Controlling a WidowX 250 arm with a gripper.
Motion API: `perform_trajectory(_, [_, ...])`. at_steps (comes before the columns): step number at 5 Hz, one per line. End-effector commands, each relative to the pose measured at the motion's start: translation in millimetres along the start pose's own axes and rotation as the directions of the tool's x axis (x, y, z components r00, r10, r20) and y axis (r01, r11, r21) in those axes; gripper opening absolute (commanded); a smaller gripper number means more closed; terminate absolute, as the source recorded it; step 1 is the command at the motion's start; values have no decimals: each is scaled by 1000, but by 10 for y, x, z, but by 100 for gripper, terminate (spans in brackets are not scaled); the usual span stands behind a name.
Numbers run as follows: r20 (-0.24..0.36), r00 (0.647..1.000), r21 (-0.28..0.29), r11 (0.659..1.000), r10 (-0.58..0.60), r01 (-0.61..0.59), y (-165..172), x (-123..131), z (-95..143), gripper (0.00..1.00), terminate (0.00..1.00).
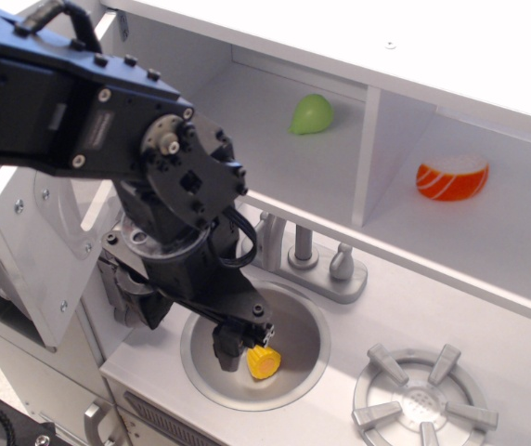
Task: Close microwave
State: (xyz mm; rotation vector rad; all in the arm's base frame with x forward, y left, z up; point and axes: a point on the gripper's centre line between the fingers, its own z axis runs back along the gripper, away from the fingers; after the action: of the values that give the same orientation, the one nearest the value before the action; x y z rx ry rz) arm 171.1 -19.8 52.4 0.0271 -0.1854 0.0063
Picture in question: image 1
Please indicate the white microwave door with handle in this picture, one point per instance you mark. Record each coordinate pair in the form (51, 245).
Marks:
(50, 239)

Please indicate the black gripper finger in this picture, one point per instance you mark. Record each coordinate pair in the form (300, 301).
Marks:
(228, 346)

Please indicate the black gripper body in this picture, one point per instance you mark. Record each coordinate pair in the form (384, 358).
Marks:
(200, 271)

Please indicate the grey toy stove burner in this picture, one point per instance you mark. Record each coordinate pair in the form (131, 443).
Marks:
(417, 397)

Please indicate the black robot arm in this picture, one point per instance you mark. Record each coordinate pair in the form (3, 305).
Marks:
(67, 109)

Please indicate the grey toy wall phone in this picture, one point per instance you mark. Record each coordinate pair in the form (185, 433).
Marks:
(121, 311)

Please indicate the green toy pear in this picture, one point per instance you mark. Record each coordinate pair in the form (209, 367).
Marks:
(312, 114)

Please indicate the yellow toy corn piece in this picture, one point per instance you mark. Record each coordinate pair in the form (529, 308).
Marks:
(263, 362)

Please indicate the grey oven door handle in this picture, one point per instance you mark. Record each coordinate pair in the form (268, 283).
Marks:
(93, 417)

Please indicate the round metal sink bowl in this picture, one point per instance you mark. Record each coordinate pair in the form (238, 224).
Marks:
(270, 377)

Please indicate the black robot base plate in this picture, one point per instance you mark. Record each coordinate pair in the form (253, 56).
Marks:
(16, 428)

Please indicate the orange salmon sushi toy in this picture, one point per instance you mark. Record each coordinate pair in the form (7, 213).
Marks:
(452, 178)

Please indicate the grey toy faucet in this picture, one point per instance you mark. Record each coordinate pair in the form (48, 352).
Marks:
(334, 274)

